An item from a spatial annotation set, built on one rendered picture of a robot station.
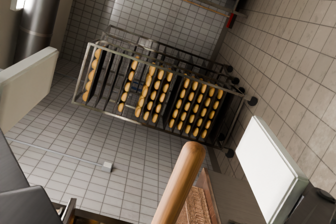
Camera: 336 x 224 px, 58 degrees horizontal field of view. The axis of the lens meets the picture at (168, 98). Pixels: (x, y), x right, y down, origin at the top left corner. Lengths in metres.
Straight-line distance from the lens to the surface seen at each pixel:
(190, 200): 2.04
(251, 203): 2.23
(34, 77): 0.17
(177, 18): 5.28
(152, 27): 5.29
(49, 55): 0.18
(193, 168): 0.38
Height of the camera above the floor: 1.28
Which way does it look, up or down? 8 degrees down
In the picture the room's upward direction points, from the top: 72 degrees counter-clockwise
